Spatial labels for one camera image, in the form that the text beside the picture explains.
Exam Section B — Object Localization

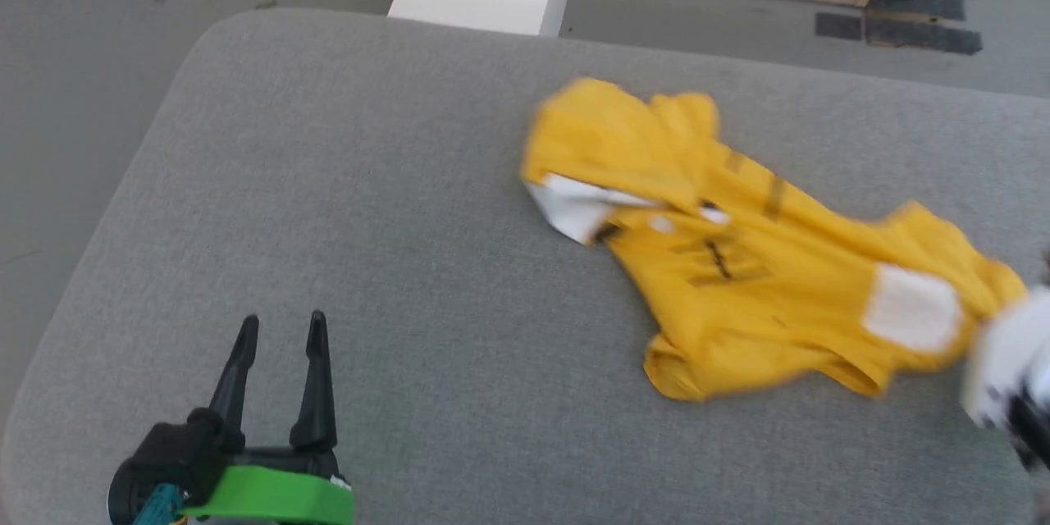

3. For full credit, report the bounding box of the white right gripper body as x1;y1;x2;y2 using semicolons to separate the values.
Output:
961;285;1050;432

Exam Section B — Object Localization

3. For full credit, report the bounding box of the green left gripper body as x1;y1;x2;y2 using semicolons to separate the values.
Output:
179;445;356;525

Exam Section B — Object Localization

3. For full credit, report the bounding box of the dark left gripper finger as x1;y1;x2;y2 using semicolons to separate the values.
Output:
208;314;260;437
288;310;339;452

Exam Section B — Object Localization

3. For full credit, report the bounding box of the yellow cat-face T-shirt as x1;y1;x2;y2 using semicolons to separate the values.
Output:
520;77;1029;404

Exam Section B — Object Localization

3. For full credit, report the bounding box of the grey fabric sofa cushion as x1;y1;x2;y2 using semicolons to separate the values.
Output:
0;7;1050;525

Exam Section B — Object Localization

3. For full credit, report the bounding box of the large black floor mat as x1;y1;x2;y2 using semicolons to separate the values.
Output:
863;16;984;57

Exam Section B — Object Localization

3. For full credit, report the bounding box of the dark mat under partition foot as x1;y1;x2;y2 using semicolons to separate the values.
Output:
868;0;967;22

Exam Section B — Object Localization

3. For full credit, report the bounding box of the small black floor mat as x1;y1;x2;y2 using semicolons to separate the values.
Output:
814;11;865;43

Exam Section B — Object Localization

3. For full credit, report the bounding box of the left arm cable teal plug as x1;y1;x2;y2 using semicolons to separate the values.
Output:
130;483;187;525

